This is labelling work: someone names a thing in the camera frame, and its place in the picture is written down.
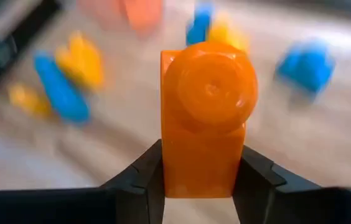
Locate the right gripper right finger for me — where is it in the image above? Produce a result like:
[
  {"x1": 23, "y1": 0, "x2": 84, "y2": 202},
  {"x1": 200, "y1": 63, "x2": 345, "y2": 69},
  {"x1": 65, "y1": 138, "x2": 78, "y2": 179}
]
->
[{"x1": 232, "y1": 145, "x2": 351, "y2": 224}]

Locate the tall orange one-stud block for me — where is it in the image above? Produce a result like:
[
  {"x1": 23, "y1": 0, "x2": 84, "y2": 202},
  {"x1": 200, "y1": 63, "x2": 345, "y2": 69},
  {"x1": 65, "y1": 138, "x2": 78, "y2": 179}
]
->
[{"x1": 159, "y1": 40, "x2": 260, "y2": 199}]

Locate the long blue four-stud block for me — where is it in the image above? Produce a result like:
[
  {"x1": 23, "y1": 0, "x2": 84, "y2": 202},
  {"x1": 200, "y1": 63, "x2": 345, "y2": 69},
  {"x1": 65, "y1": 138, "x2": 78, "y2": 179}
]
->
[{"x1": 33, "y1": 51, "x2": 91, "y2": 124}]

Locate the yellow toy building block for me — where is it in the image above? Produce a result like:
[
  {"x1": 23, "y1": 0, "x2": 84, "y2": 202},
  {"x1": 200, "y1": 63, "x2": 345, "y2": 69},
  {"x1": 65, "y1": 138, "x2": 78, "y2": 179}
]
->
[
  {"x1": 54, "y1": 30, "x2": 105, "y2": 91},
  {"x1": 7, "y1": 83, "x2": 54, "y2": 118},
  {"x1": 208, "y1": 17, "x2": 250, "y2": 53}
]

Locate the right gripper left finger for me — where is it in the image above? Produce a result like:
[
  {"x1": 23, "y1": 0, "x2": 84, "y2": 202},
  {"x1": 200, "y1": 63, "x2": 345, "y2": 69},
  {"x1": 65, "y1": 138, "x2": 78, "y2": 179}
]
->
[{"x1": 0, "y1": 139, "x2": 166, "y2": 224}]

